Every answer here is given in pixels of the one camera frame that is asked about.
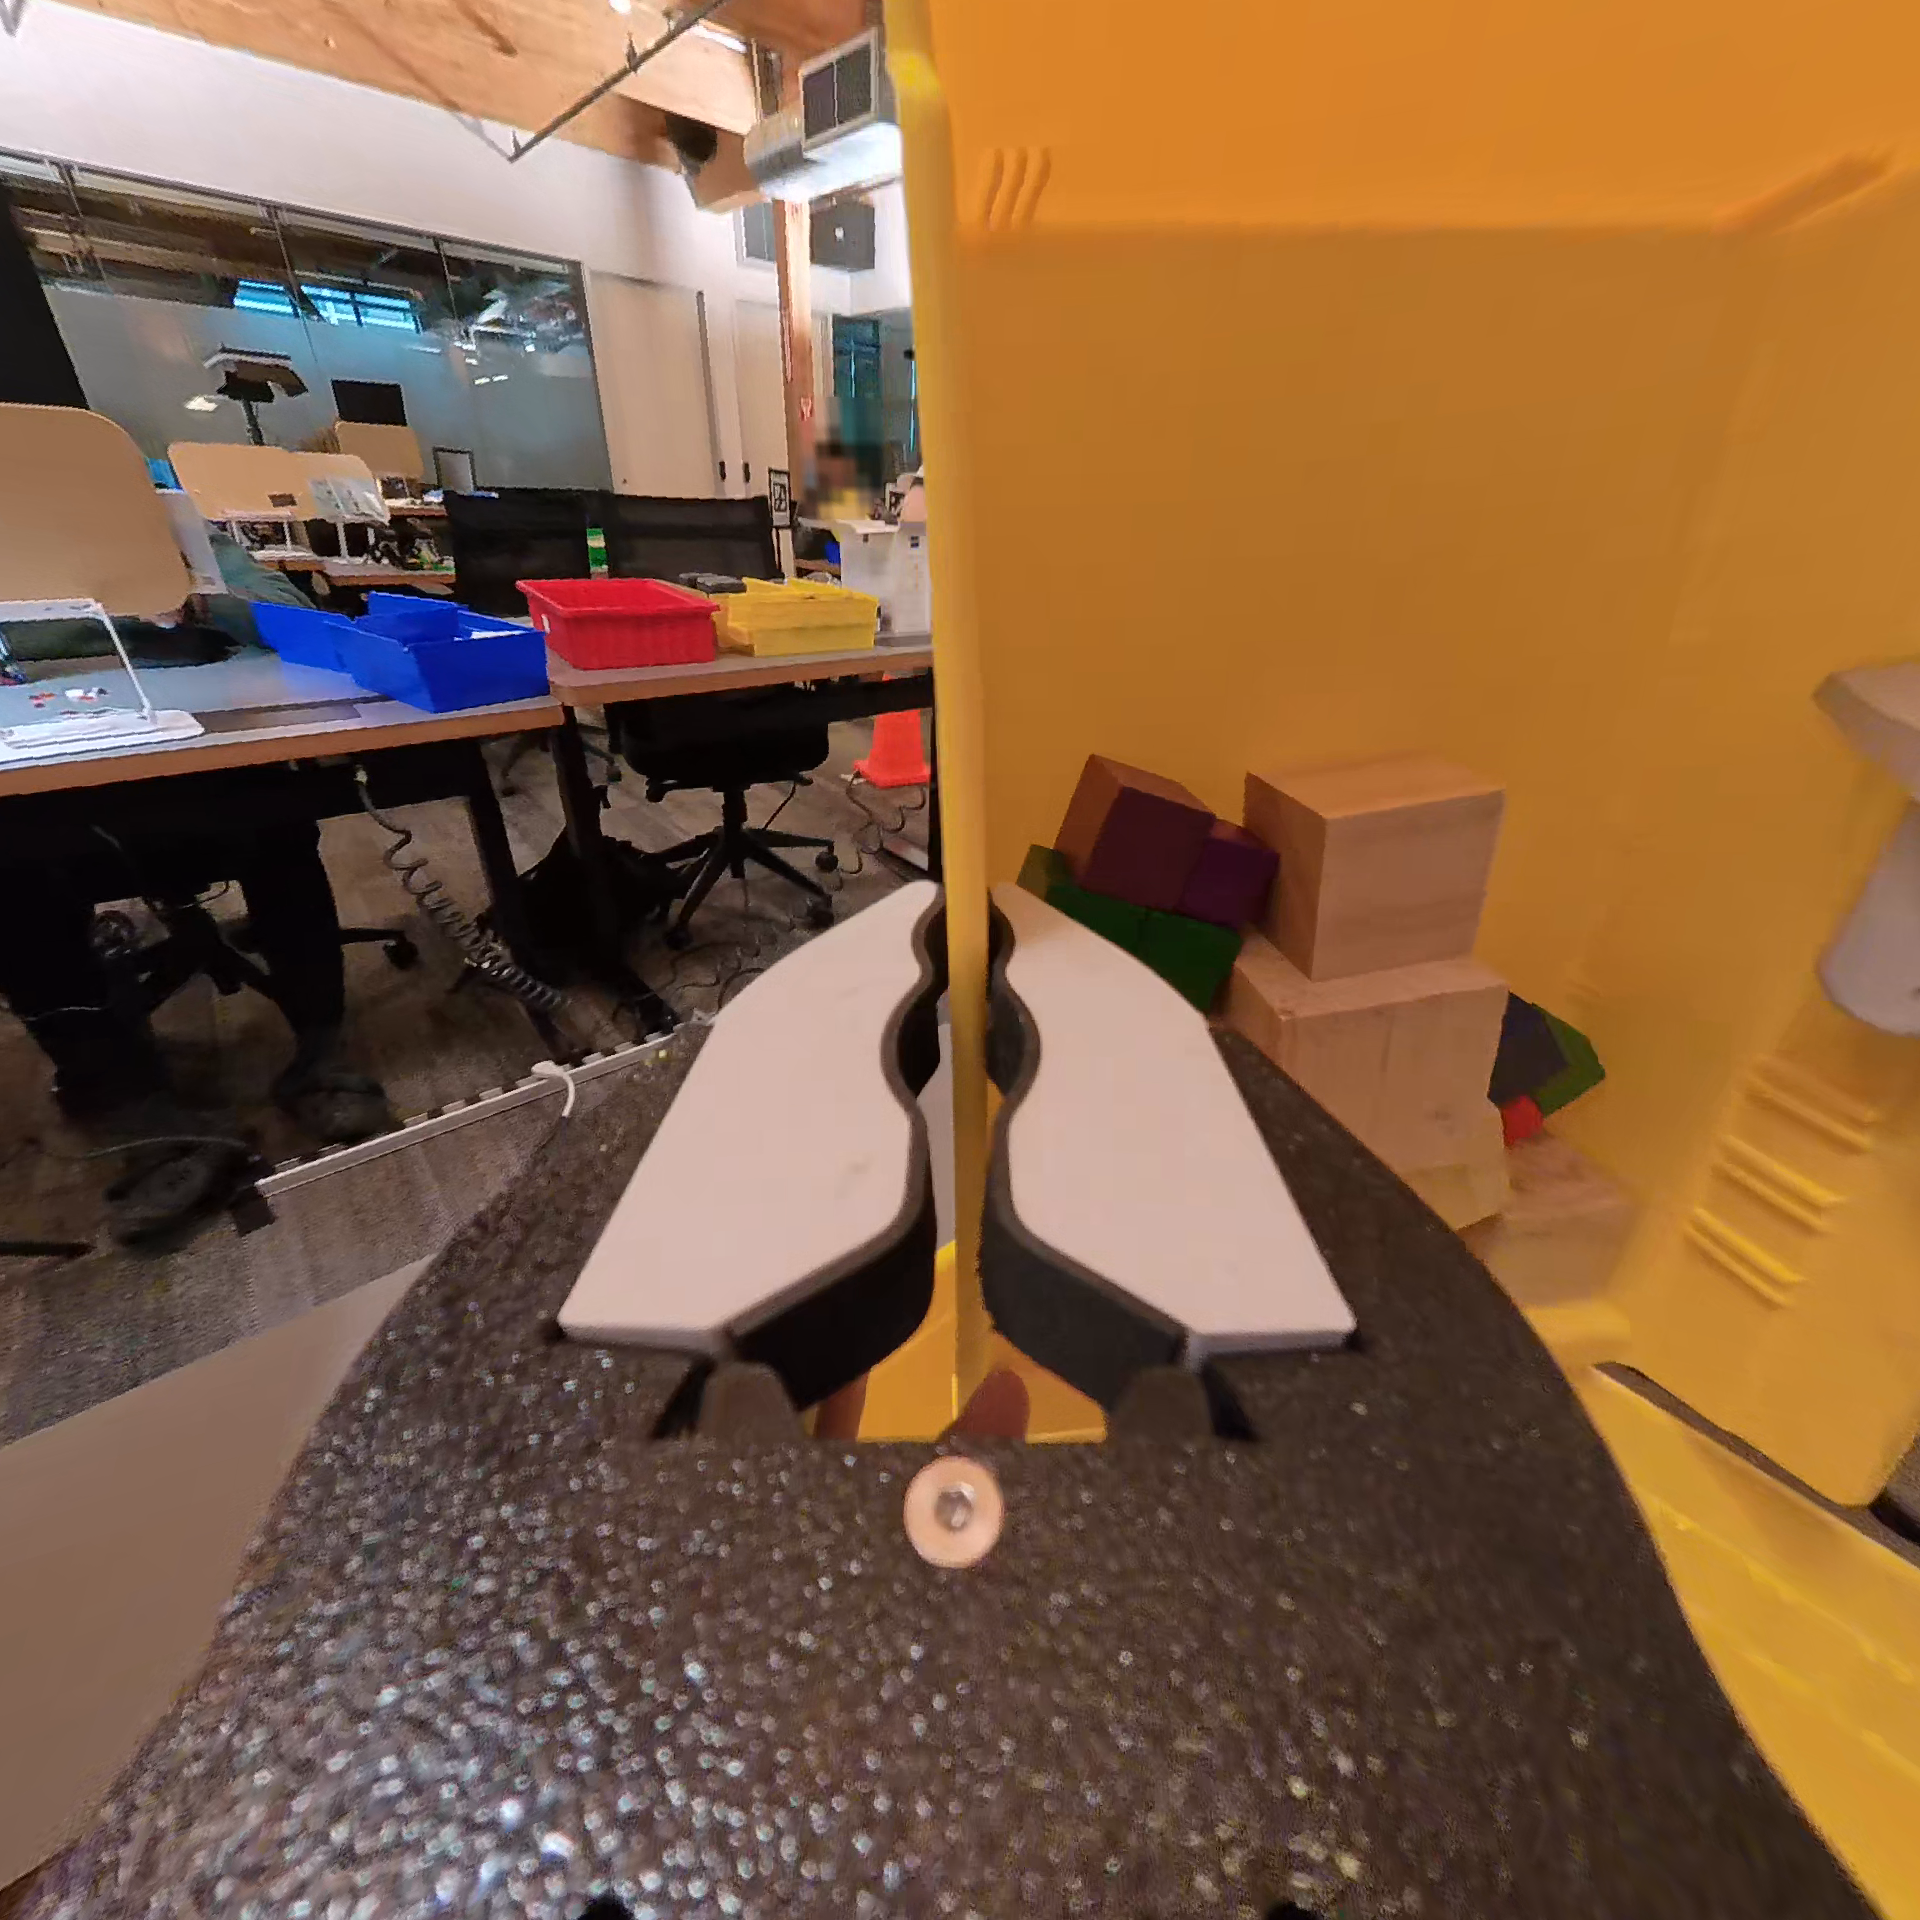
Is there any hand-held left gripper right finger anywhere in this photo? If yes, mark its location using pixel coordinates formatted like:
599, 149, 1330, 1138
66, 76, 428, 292
978, 881, 1358, 1414

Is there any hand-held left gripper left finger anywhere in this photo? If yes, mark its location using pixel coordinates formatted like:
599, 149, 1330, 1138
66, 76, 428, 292
558, 881, 948, 1409

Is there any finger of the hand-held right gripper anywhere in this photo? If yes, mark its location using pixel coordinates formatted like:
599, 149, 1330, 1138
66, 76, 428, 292
1812, 659, 1920, 1039

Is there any pile of wooden cubes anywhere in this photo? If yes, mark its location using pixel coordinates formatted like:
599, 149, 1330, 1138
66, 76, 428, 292
1015, 754, 1629, 1306

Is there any black office chair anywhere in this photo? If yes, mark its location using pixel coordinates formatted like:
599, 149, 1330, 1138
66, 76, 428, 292
597, 490, 846, 944

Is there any red plastic bin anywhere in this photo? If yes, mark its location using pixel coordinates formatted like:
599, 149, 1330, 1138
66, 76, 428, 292
516, 576, 724, 674

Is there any white machine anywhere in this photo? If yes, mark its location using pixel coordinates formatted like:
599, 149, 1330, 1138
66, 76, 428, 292
831, 514, 931, 641

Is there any blue plastic bin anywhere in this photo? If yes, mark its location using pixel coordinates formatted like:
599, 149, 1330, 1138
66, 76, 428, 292
250, 588, 462, 674
320, 604, 551, 714

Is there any black mesh chair back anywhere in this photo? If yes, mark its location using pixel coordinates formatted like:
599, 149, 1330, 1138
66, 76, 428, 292
445, 490, 597, 619

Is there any white clear stand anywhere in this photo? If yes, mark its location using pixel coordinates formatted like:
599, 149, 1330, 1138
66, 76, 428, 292
0, 595, 204, 749

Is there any black tripod stand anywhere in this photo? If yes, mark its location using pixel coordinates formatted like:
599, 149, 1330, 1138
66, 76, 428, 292
202, 346, 310, 447

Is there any light wood chair back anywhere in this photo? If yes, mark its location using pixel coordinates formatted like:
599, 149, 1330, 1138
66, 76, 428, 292
0, 402, 195, 619

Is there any ceiling air unit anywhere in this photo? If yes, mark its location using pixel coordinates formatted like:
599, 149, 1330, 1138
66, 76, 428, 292
743, 26, 903, 197

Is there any white floor cable tray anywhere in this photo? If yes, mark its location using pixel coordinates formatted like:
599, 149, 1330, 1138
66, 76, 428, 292
252, 1008, 717, 1200

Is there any coiled black cable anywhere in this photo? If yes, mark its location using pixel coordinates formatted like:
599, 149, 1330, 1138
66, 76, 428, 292
354, 764, 575, 1019

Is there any wooden post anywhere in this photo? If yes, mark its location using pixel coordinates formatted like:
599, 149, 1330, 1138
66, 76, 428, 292
773, 191, 821, 502

